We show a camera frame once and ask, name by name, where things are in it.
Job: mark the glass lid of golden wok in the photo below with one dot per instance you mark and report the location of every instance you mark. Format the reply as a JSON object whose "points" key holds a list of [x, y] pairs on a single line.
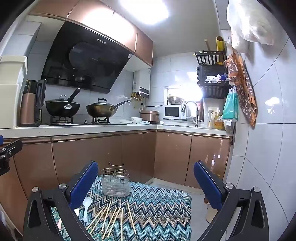
{"points": [[100, 103]]}

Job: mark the yellow liquid bottle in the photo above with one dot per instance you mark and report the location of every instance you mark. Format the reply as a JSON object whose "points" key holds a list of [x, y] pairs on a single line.
{"points": [[217, 122]]}

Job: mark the wooden stick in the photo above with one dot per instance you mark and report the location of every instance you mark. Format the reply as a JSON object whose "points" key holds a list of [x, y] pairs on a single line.
{"points": [[207, 45]]}

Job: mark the beige plastic bottle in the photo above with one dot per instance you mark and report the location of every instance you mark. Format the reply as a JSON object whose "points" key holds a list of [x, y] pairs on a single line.
{"points": [[211, 214]]}

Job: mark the chrome kitchen faucet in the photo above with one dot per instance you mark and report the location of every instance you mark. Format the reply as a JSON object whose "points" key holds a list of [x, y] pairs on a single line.
{"points": [[196, 111]]}

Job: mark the copper electric kettle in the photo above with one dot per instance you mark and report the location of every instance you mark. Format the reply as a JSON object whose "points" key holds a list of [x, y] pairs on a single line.
{"points": [[29, 104]]}

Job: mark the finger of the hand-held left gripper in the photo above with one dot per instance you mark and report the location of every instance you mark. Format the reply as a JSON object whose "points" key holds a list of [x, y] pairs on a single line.
{"points": [[11, 148]]}

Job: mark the black wall rack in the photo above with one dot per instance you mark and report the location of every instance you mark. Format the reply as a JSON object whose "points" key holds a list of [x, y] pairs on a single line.
{"points": [[211, 69]]}

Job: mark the white kitchen countertop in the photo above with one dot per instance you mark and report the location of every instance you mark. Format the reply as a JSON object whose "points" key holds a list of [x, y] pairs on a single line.
{"points": [[92, 129]]}

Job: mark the light blue folded cloth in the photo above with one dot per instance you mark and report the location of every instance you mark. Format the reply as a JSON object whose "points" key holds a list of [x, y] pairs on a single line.
{"points": [[145, 122]]}

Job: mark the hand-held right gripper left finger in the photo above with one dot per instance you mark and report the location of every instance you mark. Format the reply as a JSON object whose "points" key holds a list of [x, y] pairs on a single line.
{"points": [[83, 183]]}

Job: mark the set of bamboo chopsticks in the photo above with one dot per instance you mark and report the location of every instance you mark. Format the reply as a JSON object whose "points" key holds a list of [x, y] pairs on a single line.
{"points": [[131, 218]]}

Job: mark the white countertop appliance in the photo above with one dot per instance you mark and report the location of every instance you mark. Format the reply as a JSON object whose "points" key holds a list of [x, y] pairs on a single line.
{"points": [[11, 102]]}

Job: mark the yellow roll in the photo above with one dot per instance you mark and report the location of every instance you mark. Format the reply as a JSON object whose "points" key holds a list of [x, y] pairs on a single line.
{"points": [[220, 44]]}

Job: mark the white bowl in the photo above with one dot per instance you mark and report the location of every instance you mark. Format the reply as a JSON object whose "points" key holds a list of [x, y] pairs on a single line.
{"points": [[137, 119]]}

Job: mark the white ceramic spoon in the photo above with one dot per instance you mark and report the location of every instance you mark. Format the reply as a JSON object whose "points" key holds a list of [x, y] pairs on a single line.
{"points": [[76, 212], [87, 201]]}

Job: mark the white microwave oven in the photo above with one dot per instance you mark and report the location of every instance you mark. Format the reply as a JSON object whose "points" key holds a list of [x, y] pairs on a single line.
{"points": [[172, 112]]}

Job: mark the golden wok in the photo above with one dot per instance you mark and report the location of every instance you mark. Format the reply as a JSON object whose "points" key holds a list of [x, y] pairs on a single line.
{"points": [[99, 111]]}

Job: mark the clear plastic bag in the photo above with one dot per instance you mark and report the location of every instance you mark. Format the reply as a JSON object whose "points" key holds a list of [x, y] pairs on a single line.
{"points": [[227, 126]]}

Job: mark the black range hood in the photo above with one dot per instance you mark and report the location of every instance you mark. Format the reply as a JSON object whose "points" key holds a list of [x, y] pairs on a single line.
{"points": [[87, 60]]}

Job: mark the copper rice cooker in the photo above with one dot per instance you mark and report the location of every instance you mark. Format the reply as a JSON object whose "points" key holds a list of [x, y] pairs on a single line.
{"points": [[149, 117]]}

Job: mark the ceiling light panel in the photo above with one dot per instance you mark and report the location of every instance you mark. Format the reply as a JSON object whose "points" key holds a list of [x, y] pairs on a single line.
{"points": [[143, 11]]}

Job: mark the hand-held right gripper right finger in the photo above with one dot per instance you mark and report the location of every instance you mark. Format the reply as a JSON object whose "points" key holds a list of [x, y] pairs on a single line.
{"points": [[208, 185]]}

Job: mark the window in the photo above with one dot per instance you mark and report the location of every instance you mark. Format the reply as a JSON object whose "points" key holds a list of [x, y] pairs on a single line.
{"points": [[185, 91]]}

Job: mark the white plastic bag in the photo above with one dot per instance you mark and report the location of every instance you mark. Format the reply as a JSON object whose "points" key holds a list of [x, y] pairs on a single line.
{"points": [[247, 23]]}

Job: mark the gas stove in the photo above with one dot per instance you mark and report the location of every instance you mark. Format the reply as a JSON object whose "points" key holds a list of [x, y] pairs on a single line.
{"points": [[78, 123]]}

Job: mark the teal bag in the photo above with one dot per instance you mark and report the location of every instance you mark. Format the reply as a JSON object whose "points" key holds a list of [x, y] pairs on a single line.
{"points": [[230, 107]]}

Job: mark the copper wall cabinets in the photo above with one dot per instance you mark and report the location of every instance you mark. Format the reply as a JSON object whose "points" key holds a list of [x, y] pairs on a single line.
{"points": [[76, 9]]}

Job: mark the black wok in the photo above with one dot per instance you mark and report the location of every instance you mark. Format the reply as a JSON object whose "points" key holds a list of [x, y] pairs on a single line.
{"points": [[62, 110]]}

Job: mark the dark cutting board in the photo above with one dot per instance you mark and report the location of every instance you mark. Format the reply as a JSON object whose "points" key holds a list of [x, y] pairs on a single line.
{"points": [[201, 110]]}

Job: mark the white water heater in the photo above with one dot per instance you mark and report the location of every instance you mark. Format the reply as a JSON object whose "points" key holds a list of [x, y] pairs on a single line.
{"points": [[141, 80]]}

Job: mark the white plate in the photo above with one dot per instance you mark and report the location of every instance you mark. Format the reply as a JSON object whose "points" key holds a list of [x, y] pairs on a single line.
{"points": [[126, 121]]}

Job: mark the clear spray bottle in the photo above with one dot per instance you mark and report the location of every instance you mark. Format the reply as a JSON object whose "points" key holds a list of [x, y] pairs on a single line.
{"points": [[210, 120]]}

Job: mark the steel bowl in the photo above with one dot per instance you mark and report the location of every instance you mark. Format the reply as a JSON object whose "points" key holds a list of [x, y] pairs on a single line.
{"points": [[175, 100]]}

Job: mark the glass lid of black wok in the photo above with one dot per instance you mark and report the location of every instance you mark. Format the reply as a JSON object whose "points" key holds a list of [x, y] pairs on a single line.
{"points": [[57, 101]]}

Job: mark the zigzag knitted cloth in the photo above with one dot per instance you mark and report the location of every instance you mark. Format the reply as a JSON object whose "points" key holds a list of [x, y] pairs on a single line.
{"points": [[152, 213]]}

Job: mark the brown patterned apron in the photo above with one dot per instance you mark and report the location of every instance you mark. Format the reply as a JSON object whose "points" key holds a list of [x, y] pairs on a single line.
{"points": [[247, 92]]}

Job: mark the brass pipe valves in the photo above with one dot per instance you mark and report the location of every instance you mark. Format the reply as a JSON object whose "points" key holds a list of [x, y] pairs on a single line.
{"points": [[137, 96]]}

